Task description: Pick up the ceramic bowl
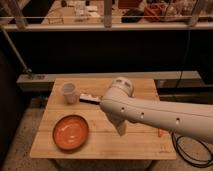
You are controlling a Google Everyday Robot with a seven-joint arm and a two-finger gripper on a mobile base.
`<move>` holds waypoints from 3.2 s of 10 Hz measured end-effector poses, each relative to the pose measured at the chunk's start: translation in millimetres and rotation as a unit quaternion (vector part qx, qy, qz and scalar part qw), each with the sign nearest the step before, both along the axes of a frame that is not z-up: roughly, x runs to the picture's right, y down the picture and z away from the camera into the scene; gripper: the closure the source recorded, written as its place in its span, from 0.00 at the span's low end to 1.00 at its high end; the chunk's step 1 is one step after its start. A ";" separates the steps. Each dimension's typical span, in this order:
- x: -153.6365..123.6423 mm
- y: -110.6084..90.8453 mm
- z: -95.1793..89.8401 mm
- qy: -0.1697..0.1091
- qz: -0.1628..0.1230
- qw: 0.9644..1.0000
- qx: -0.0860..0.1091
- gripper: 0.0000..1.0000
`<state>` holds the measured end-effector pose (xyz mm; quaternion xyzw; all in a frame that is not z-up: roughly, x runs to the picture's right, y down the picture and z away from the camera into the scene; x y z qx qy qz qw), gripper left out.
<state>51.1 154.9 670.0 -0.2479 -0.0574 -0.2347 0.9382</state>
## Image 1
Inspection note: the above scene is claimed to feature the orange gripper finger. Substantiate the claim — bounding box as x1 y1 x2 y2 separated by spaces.
158 129 165 137

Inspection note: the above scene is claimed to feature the orange ceramic bowl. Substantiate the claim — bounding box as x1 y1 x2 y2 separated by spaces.
52 115 89 150

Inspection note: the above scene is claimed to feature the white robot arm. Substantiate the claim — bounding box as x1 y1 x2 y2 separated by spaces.
100 77 213 144

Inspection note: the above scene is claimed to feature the wooden table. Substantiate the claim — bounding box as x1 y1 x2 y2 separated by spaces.
30 78 176 160

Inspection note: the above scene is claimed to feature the black and white box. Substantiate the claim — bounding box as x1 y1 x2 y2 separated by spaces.
79 94 101 104

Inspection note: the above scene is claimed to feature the translucent plastic cup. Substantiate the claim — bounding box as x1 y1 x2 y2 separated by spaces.
61 82 76 104

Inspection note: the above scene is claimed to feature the diagonal metal pole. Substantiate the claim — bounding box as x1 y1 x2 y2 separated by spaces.
0 26 33 79

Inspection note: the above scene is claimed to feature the black cable loop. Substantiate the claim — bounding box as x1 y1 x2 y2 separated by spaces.
171 132 213 168

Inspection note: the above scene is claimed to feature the metal rail beam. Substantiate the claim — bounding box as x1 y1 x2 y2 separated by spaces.
16 70 213 92

